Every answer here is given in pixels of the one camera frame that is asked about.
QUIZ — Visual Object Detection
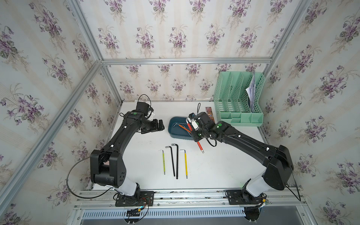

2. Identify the red handled hex key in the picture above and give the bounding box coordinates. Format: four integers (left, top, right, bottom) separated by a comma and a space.
186, 118, 204, 153

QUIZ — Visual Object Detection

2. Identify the orange handled hex key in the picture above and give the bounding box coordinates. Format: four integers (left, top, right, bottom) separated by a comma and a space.
178, 124, 191, 134

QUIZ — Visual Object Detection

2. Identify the yellow handled hex key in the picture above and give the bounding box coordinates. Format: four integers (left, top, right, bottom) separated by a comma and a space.
180, 150, 188, 179

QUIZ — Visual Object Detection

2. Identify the long black hex key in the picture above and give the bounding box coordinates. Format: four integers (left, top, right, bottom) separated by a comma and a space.
171, 143, 179, 179

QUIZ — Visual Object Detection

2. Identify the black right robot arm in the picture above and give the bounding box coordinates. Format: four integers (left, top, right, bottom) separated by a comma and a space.
187, 112, 294, 197

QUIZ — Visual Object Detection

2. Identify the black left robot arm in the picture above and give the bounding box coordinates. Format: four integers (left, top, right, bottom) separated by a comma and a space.
90, 111, 165, 198

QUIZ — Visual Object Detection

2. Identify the red pencil box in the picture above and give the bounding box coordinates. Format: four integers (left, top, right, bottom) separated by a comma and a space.
205, 106, 215, 122

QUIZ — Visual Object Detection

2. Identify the teal plastic storage box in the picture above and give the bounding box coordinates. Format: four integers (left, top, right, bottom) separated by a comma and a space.
168, 116, 194, 141

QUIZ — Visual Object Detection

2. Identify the short black hex key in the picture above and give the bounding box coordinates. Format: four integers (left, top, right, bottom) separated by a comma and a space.
165, 146, 176, 177

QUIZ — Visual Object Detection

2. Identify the mint green file organizer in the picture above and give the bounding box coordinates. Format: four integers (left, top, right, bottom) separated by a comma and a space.
214, 71, 265, 127

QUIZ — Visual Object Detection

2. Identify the white slotted vent panel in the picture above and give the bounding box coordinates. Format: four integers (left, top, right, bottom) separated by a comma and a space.
82, 207, 245, 220

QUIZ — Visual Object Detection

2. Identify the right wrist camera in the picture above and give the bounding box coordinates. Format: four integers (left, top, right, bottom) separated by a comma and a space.
187, 113, 199, 130

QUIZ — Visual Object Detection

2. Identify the green handled hex key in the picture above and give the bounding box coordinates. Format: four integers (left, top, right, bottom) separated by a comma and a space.
159, 150, 166, 175

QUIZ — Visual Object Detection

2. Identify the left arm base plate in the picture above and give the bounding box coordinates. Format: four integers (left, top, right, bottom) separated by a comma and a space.
113, 191, 155, 207

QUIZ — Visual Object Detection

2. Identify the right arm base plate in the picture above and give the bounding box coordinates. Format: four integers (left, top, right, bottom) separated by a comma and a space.
225, 189, 267, 206

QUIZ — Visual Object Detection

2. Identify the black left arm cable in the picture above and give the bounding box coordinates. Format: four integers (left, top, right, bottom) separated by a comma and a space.
66, 157, 113, 200

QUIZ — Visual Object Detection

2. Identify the aluminium mounting rail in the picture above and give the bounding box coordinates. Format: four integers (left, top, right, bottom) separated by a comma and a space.
74, 188, 307, 210

